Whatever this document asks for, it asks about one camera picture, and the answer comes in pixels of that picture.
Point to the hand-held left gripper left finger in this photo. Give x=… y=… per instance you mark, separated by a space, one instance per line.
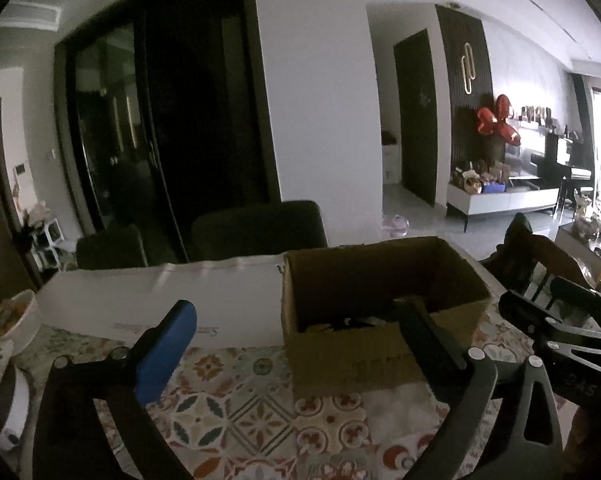
x=165 y=355

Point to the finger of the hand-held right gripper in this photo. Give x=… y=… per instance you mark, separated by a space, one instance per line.
x=580 y=297
x=530 y=317

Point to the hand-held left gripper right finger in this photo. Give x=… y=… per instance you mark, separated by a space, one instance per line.
x=425 y=330

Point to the brown cardboard box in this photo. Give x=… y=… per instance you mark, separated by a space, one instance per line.
x=340 y=365

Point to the wooden slat-back chair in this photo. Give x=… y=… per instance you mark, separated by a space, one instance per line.
x=555 y=255

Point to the long flat white carton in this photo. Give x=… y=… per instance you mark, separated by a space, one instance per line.
x=180 y=300

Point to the cluttered coffee table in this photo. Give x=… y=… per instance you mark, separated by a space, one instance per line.
x=580 y=240

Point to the black garment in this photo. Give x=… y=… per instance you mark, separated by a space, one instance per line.
x=517 y=245

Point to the black side table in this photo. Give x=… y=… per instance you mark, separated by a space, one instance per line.
x=570 y=185

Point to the patterned tile-print tablecloth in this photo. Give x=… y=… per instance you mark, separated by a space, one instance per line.
x=260 y=420

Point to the white low cabinet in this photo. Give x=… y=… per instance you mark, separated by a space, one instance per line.
x=500 y=202

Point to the narrow dark dining chair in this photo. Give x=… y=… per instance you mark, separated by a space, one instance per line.
x=110 y=247

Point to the small blue box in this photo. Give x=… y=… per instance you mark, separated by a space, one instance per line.
x=493 y=188

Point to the patterned bowl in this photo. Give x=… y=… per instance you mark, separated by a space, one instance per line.
x=25 y=325

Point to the black television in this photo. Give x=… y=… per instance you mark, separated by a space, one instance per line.
x=550 y=150

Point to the pile of gift baskets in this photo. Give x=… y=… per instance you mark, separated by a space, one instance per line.
x=468 y=177

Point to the wide dark dining chair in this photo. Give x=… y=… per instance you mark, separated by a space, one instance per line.
x=260 y=230

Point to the white round container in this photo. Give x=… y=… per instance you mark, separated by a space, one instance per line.
x=15 y=410

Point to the white shelf unit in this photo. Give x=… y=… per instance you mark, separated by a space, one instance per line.
x=50 y=235

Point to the dark curtain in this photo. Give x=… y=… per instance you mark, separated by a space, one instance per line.
x=582 y=110

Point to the pale flower bunch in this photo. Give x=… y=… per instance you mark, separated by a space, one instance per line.
x=38 y=215

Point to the row of shelf ornaments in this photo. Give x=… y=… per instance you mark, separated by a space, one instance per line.
x=532 y=114

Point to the dark wooden door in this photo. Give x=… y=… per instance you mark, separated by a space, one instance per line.
x=415 y=135

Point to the red balloon dog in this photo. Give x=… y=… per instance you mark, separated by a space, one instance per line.
x=502 y=110

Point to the dark glass sliding door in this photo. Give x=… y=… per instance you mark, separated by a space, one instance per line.
x=200 y=110

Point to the ceiling air vent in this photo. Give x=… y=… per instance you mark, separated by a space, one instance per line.
x=30 y=16

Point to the dark slatted wall panel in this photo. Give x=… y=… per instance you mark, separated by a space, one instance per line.
x=460 y=160

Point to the wall intercom panel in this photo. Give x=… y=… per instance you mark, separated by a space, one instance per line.
x=20 y=170

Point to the gold loop wall ornament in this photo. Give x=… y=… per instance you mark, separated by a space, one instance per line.
x=473 y=67

